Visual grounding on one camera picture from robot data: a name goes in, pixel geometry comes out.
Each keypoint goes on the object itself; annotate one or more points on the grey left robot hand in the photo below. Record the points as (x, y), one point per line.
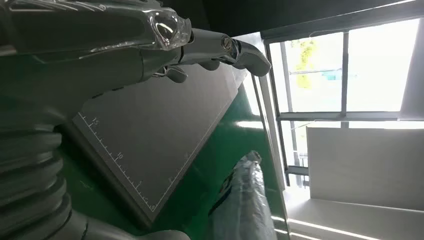
(82, 30)

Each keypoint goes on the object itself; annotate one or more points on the white package with red print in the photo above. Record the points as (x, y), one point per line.
(242, 198)

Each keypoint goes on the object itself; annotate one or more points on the black weighing device with column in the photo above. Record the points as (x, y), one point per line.
(159, 132)

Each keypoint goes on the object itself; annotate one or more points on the green conveyor belt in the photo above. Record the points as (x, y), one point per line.
(228, 139)

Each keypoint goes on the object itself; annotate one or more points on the dark window frame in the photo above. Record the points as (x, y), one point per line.
(344, 116)

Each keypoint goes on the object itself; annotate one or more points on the white wall panel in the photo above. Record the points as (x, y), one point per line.
(364, 165)

